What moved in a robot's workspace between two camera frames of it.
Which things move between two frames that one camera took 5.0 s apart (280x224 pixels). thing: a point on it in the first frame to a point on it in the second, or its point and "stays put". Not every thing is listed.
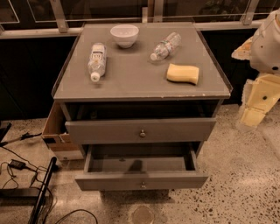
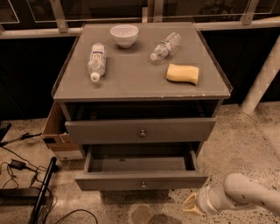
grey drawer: (163, 166) stays put
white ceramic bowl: (125, 35) stays put
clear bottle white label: (96, 61) stays put
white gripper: (267, 51) to (202, 199)
